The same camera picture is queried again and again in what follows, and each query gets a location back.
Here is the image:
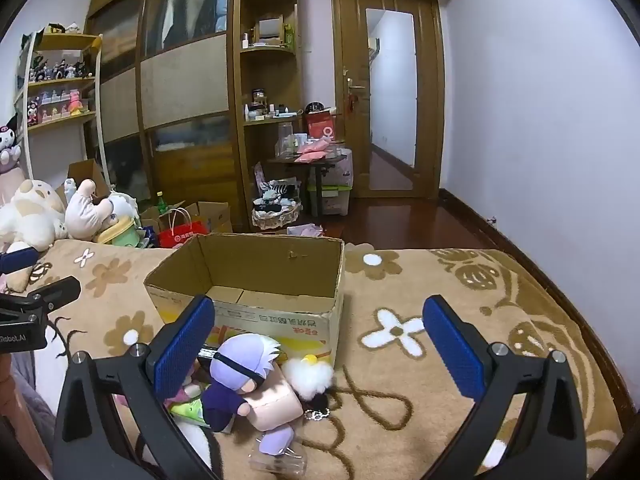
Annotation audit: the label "striped plush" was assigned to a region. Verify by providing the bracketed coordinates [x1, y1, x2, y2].
[257, 180, 301, 206]

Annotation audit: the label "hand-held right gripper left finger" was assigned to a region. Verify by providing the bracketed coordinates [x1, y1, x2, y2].
[52, 294, 223, 480]

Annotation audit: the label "green toy pot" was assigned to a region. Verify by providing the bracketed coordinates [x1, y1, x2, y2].
[97, 217, 141, 247]

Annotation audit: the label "glass jar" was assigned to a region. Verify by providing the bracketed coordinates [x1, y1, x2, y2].
[276, 122, 296, 156]

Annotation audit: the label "plain open cardboard box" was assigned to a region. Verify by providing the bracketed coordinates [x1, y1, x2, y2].
[54, 159, 111, 201]

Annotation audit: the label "yellow wall shelf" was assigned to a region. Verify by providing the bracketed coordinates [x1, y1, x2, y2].
[15, 32, 103, 171]

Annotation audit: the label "green tissue pack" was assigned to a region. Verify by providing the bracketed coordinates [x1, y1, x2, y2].
[167, 395, 206, 423]

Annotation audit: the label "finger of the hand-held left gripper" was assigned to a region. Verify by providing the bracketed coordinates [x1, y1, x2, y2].
[0, 246, 41, 275]
[20, 276, 82, 312]

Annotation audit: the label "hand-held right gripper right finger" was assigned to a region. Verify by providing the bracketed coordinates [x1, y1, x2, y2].
[422, 295, 588, 480]

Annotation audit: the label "black and white plush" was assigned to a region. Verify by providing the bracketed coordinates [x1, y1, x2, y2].
[177, 420, 223, 480]

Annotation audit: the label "black white bunny plush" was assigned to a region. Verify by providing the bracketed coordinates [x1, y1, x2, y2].
[0, 115, 23, 171]

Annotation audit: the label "small white object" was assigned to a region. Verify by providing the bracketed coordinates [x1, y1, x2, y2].
[480, 437, 508, 468]

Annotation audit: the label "purple plush doll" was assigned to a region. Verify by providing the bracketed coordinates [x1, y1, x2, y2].
[202, 335, 301, 456]

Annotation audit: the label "person's left forearm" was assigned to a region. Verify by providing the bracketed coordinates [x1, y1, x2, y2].
[0, 352, 56, 480]

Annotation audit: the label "wooden corner shelf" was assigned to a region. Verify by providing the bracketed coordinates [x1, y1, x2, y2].
[232, 0, 306, 231]

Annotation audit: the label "wooden wardrobe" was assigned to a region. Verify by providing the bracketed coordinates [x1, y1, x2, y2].
[85, 0, 241, 233]

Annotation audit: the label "low cardboard box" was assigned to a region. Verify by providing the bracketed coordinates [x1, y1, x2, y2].
[140, 201, 233, 248]

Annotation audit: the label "pink soft toy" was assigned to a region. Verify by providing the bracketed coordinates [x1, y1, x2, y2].
[165, 380, 201, 403]

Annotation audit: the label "white toilet paper roll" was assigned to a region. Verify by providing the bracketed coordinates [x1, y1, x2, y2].
[245, 377, 306, 432]

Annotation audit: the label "red gift bag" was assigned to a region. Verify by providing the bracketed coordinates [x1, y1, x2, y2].
[306, 108, 337, 142]

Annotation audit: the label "pink white plush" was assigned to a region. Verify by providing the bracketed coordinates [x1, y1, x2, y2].
[64, 178, 128, 241]

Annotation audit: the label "clear plastic item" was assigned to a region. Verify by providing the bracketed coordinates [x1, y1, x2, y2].
[248, 447, 308, 476]

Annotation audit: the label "small dark table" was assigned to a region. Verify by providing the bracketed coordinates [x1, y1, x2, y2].
[267, 152, 348, 218]

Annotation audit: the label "beige floral blanket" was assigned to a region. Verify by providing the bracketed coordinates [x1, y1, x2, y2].
[0, 237, 626, 480]

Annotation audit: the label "plastic storage bin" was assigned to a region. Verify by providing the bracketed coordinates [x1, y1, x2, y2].
[306, 147, 355, 217]

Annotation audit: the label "red paper bag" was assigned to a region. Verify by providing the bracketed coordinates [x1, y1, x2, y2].
[157, 208, 210, 250]

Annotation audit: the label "white pompom keychain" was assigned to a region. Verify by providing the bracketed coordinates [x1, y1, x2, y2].
[285, 354, 336, 421]

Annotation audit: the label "row of small figurines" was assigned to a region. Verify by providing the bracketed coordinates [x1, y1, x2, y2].
[27, 57, 96, 123]

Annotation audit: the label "white brown spotted plush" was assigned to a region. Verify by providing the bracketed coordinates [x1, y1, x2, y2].
[0, 179, 68, 251]

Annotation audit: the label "wooden door with glass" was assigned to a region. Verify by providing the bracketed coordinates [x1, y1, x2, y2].
[330, 0, 446, 200]

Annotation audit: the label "lace trimmed basket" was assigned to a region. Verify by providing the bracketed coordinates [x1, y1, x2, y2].
[251, 200, 303, 231]

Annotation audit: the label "pink packets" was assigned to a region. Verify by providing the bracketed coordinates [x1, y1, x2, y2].
[294, 140, 331, 163]

